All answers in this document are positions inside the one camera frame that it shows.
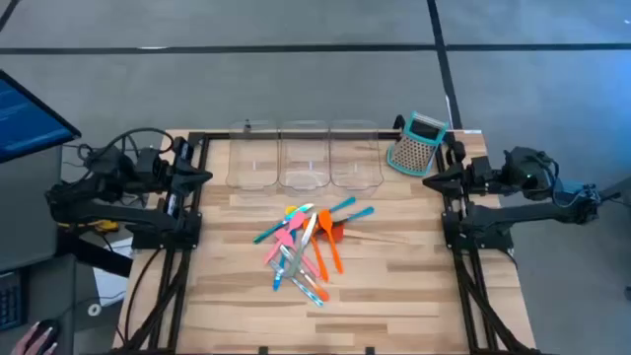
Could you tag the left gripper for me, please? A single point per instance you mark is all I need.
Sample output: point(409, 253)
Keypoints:
point(175, 177)

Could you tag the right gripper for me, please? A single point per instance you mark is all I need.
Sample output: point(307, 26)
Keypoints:
point(473, 175)

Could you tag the clear plastic bin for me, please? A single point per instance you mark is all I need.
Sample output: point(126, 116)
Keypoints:
point(304, 158)
point(356, 158)
point(251, 163)

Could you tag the pink silicone spatula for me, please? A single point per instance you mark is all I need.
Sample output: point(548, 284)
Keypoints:
point(276, 249)

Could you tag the pink silicone spoon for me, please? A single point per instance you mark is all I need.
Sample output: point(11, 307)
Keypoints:
point(313, 270)

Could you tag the orange plastic spatula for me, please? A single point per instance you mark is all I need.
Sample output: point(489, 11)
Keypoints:
point(320, 266)

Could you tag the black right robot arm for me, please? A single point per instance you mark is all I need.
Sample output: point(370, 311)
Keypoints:
point(517, 214)

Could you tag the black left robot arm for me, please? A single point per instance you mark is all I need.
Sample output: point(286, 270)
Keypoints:
point(123, 217)

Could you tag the teal metal box grater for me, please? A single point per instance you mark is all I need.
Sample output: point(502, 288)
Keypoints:
point(411, 155)

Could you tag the white label sticker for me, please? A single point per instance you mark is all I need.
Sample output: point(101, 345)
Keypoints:
point(472, 131)

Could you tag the teal patterned knife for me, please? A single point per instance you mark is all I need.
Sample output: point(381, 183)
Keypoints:
point(271, 232)

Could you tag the yellow plastic spoon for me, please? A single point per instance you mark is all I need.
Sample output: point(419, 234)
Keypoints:
point(291, 210)

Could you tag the black desk leg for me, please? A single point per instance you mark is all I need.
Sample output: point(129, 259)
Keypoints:
point(98, 257)

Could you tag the blue plastic spoon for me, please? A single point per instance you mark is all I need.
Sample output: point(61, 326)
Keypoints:
point(277, 281)

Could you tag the white paper sheet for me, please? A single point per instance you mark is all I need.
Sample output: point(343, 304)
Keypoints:
point(111, 288)

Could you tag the white tape roll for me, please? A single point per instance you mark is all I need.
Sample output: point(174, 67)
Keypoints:
point(90, 310)

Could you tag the grey computer desk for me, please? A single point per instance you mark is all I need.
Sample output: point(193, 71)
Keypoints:
point(29, 222)

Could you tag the computer monitor blue screen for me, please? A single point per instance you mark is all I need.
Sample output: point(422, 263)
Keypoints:
point(24, 123)

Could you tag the black computer mouse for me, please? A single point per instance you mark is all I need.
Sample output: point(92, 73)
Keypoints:
point(47, 328)

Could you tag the black keyboard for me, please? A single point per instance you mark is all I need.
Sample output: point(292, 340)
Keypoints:
point(10, 301)

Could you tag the person's hand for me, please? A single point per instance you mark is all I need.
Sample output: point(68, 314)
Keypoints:
point(29, 345)

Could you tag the black aluminium table frame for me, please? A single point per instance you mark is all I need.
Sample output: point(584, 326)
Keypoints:
point(387, 134)

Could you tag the small black mount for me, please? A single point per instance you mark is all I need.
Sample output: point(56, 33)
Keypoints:
point(399, 121)

